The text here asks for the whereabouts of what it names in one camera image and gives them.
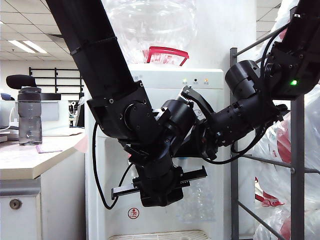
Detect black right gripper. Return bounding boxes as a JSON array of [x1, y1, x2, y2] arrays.
[[172, 85, 253, 161]]

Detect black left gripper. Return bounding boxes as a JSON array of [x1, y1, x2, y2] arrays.
[[111, 159, 208, 200]]

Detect clear textured plastic mug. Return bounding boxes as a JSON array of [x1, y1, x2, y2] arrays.
[[174, 172, 217, 222]]

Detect white floor water dispenser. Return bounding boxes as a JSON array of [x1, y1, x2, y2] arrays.
[[84, 64, 225, 240]]

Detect bagged water jug red cap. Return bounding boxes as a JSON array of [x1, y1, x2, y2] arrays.
[[253, 112, 320, 208]]

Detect white desk cabinet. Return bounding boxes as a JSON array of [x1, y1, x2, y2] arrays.
[[0, 132, 86, 240]]

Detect white translucent desk box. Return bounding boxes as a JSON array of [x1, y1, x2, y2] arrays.
[[41, 99, 70, 137]]

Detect dark grey water bottle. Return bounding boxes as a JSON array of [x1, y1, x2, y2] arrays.
[[17, 86, 43, 146]]

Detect cream drip tray grille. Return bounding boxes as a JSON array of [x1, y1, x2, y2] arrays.
[[108, 229, 210, 240]]

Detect dark metal jug rack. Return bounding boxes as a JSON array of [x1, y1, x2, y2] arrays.
[[229, 4, 320, 240]]

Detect pink paper packet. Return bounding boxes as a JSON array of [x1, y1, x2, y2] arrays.
[[35, 144, 63, 153]]

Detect black flat monitor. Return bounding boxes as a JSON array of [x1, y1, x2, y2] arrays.
[[41, 93, 62, 101]]

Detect black chair headrest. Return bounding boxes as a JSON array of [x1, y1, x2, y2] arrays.
[[5, 74, 37, 90]]

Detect ceiling light panel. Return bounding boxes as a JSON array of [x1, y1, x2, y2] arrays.
[[7, 39, 48, 54]]

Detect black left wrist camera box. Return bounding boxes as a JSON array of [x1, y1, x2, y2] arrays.
[[140, 188, 185, 208]]

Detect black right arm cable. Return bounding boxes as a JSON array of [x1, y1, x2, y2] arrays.
[[201, 24, 291, 165]]

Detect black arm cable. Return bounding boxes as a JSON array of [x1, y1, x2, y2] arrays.
[[201, 24, 291, 165], [91, 122, 133, 210]]

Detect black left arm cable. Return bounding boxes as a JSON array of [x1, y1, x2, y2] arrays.
[[91, 122, 133, 210]]

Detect clear water jug red handle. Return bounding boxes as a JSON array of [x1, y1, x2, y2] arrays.
[[102, 0, 198, 66]]

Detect black wall shelf rails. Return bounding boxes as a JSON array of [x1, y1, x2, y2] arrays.
[[28, 66, 85, 95]]

